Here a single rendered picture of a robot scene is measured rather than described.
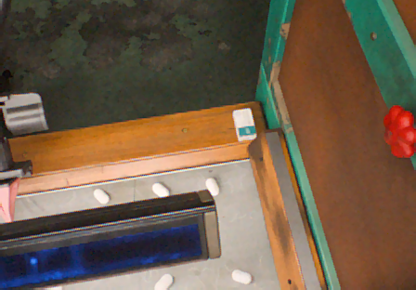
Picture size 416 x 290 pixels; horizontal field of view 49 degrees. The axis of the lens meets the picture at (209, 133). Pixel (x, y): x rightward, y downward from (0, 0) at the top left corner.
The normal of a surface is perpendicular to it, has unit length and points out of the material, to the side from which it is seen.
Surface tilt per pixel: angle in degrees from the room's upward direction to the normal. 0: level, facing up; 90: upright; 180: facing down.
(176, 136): 0
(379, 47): 90
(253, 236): 0
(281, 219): 66
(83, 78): 0
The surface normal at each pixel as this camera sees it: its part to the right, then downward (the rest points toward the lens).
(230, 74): 0.00, -0.47
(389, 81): -0.98, 0.15
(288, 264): -0.90, -0.06
